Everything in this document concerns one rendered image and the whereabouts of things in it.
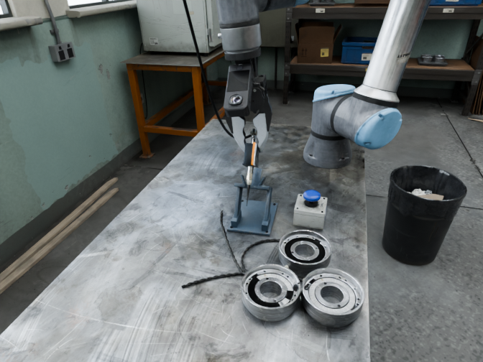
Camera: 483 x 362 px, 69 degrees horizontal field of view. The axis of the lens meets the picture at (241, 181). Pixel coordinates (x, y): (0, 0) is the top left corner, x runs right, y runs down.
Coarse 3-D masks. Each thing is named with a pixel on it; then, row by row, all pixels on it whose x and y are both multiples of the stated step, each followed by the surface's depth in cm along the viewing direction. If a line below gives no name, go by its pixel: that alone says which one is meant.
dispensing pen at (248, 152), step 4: (252, 132) 75; (256, 132) 75; (252, 136) 76; (252, 140) 75; (248, 144) 74; (252, 144) 74; (248, 148) 74; (244, 152) 74; (248, 152) 74; (244, 156) 74; (248, 156) 74; (244, 160) 74; (248, 160) 74; (244, 164) 74; (248, 164) 74; (248, 168) 75; (252, 168) 75; (248, 172) 75; (252, 172) 75; (248, 176) 75; (248, 180) 75; (248, 184) 75; (248, 188) 75; (248, 192) 75; (248, 196) 75
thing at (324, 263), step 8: (288, 232) 74; (296, 232) 75; (304, 232) 75; (312, 232) 74; (280, 240) 72; (320, 240) 74; (280, 248) 70; (296, 248) 73; (304, 248) 73; (312, 248) 72; (328, 248) 71; (280, 256) 70; (296, 256) 70; (312, 256) 69; (328, 256) 68; (288, 264) 68; (296, 264) 67; (304, 264) 66; (312, 264) 66; (320, 264) 67; (328, 264) 69; (296, 272) 68; (304, 272) 67
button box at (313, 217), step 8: (304, 200) 84; (320, 200) 83; (296, 208) 81; (304, 208) 81; (312, 208) 81; (320, 208) 81; (296, 216) 81; (304, 216) 81; (312, 216) 80; (320, 216) 79; (296, 224) 82; (304, 224) 82; (312, 224) 81; (320, 224) 80
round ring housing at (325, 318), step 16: (320, 272) 65; (336, 272) 65; (320, 288) 62; (336, 288) 63; (352, 288) 62; (304, 304) 60; (336, 304) 59; (320, 320) 58; (336, 320) 57; (352, 320) 58
